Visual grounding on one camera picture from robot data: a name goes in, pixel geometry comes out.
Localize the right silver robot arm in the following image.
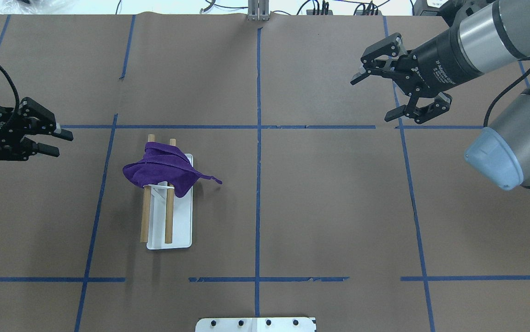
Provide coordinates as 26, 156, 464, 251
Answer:
351, 0, 530, 191

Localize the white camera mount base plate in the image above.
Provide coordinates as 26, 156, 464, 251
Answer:
195, 317, 317, 332

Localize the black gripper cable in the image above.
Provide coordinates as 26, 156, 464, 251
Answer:
483, 54, 530, 129

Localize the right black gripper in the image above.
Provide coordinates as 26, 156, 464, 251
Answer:
350, 28, 483, 124

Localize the black box with label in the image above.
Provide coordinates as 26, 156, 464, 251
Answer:
412, 0, 457, 16

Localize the purple towel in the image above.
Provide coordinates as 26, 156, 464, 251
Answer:
123, 142, 223, 198

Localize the aluminium frame post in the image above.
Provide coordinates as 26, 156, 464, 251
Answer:
247, 0, 271, 21

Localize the white wooden towel rack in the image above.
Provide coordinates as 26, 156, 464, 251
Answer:
139, 134, 193, 250

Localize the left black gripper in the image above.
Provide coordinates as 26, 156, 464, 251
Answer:
0, 97, 74, 161

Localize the left black cable connector block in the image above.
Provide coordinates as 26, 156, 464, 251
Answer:
305, 0, 332, 16

